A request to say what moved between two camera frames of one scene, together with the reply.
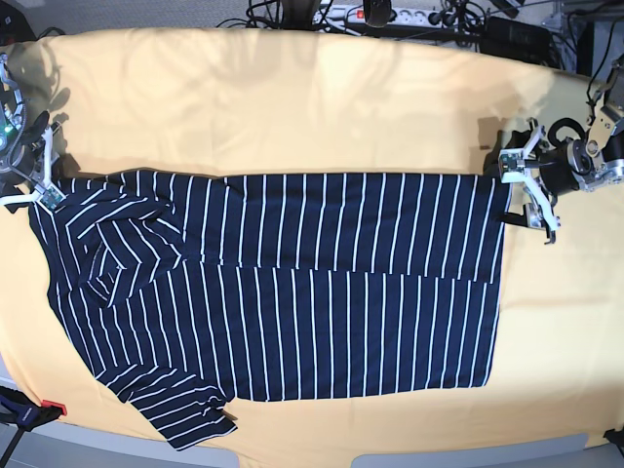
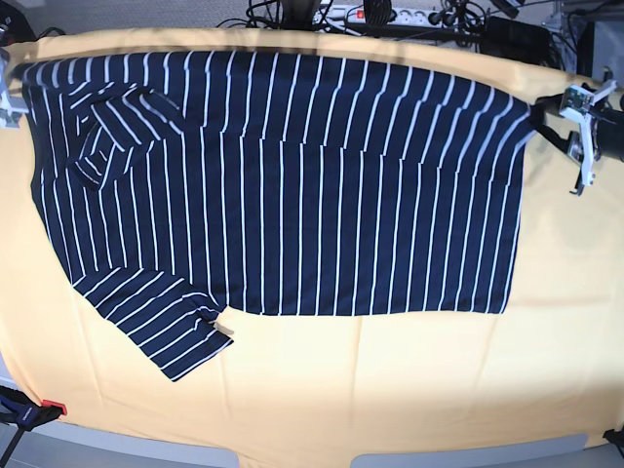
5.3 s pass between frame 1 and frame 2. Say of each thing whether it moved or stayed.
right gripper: moved
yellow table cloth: stayed
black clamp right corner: stayed
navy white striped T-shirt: moved
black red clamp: stayed
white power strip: stayed
